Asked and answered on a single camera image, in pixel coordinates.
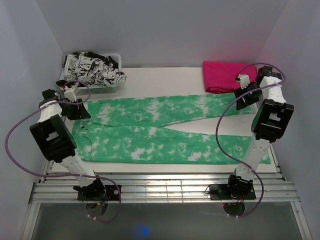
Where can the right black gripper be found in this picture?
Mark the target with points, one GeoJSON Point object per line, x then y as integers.
{"type": "Point", "coordinates": [240, 103]}

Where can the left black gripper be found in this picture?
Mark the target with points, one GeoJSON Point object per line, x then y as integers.
{"type": "Point", "coordinates": [80, 113]}

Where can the green tie-dye trousers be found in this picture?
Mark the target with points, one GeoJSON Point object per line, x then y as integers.
{"type": "Point", "coordinates": [137, 131]}

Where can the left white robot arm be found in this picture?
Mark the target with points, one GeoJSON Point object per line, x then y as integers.
{"type": "Point", "coordinates": [57, 143]}

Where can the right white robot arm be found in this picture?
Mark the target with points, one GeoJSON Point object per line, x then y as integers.
{"type": "Point", "coordinates": [268, 125]}

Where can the folded pink trousers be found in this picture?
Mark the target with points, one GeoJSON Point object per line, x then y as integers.
{"type": "Point", "coordinates": [219, 76]}

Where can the white plastic basket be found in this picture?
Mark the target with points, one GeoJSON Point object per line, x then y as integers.
{"type": "Point", "coordinates": [105, 88]}

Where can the black and white printed garment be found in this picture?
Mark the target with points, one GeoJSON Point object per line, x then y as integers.
{"type": "Point", "coordinates": [95, 70]}

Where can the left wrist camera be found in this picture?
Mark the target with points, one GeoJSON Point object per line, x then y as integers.
{"type": "Point", "coordinates": [71, 94]}

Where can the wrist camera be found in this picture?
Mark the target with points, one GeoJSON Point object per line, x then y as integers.
{"type": "Point", "coordinates": [71, 94]}
{"type": "Point", "coordinates": [244, 80]}

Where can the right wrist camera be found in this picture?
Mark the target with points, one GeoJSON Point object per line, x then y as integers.
{"type": "Point", "coordinates": [244, 80]}

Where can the aluminium frame rails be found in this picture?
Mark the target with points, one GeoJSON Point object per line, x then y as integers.
{"type": "Point", "coordinates": [167, 183]}

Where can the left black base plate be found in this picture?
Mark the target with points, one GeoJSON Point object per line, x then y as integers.
{"type": "Point", "coordinates": [109, 193]}

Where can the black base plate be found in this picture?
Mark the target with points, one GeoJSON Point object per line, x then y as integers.
{"type": "Point", "coordinates": [109, 193]}
{"type": "Point", "coordinates": [223, 192]}

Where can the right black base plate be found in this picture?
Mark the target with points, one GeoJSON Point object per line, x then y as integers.
{"type": "Point", "coordinates": [223, 192]}

